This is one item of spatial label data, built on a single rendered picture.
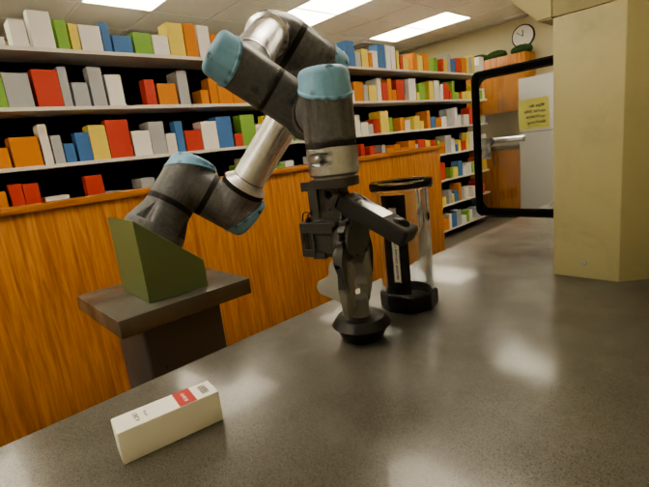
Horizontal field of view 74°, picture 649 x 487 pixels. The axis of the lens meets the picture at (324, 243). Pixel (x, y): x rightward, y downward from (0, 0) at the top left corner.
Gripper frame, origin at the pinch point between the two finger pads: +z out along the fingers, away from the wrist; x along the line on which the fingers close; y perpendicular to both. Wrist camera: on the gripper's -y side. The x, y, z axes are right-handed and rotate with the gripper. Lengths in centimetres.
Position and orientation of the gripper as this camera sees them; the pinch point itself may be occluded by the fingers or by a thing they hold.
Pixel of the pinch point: (360, 305)
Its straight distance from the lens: 68.3
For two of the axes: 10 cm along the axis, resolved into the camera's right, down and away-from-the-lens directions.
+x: -5.2, 2.4, -8.2
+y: -8.5, -0.2, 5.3
